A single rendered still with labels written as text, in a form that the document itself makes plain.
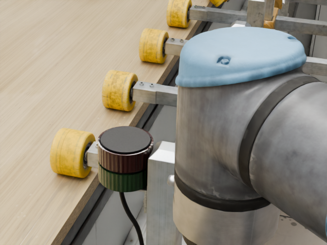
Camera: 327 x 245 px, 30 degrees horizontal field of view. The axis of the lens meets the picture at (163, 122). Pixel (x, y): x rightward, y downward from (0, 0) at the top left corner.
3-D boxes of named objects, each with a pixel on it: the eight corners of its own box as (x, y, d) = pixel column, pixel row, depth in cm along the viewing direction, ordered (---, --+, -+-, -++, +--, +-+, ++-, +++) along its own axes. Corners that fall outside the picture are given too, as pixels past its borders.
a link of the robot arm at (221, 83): (244, 78, 38) (151, 28, 45) (228, 234, 44) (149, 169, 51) (343, 46, 43) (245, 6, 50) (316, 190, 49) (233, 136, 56)
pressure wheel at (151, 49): (167, 24, 145) (158, 51, 142) (170, 43, 152) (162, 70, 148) (143, 20, 146) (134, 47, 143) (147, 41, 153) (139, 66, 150)
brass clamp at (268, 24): (278, 25, 168) (281, 8, 165) (272, 43, 156) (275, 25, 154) (256, 22, 169) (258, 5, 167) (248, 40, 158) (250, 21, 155)
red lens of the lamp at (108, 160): (159, 148, 68) (159, 131, 67) (143, 177, 63) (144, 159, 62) (108, 139, 70) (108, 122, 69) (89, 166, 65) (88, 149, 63)
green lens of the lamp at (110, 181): (158, 166, 70) (159, 149, 68) (143, 196, 65) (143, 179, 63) (109, 157, 71) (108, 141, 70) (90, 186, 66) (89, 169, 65)
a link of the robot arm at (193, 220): (277, 221, 45) (153, 198, 48) (270, 270, 48) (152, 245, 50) (289, 158, 53) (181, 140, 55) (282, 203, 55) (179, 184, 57)
